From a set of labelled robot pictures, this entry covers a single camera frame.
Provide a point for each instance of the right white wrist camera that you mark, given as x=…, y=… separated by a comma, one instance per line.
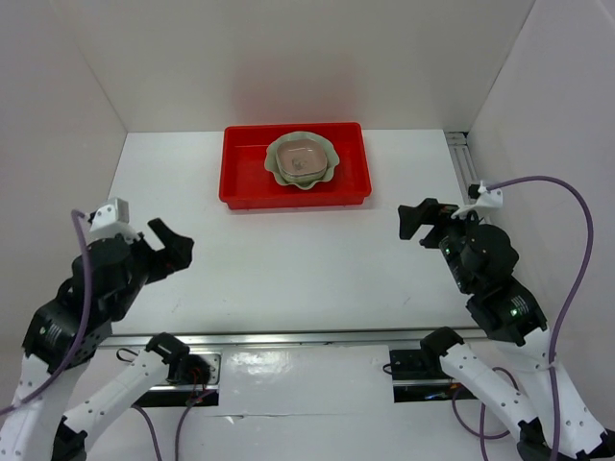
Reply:
x=485, y=198

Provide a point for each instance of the aluminium rail right side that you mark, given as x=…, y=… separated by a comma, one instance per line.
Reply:
x=464, y=166

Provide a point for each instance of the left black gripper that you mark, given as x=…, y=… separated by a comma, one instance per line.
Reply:
x=179, y=251

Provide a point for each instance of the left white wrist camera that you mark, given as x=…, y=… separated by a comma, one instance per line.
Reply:
x=110, y=219

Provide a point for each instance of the aluminium rail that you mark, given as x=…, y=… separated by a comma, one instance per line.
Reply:
x=464, y=166
x=292, y=338

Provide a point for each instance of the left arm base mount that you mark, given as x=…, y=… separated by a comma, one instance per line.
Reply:
x=198, y=379

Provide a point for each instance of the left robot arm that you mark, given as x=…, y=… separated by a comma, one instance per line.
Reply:
x=65, y=334

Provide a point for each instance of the aluminium rail front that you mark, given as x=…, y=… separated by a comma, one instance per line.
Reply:
x=292, y=338

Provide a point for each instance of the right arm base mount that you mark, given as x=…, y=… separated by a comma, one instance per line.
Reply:
x=414, y=379

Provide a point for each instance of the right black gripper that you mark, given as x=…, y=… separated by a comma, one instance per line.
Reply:
x=427, y=210

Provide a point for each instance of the red plastic bin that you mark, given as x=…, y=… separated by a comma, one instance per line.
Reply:
x=246, y=184

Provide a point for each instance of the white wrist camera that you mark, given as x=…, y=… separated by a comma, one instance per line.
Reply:
x=110, y=219
x=485, y=198

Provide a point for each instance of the purple square plate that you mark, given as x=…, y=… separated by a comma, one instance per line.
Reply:
x=301, y=178

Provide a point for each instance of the large green scalloped bowl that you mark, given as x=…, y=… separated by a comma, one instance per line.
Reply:
x=271, y=165

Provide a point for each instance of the brown square plate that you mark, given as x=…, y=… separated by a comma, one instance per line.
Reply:
x=301, y=156

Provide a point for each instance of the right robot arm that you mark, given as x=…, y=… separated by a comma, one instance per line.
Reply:
x=547, y=417

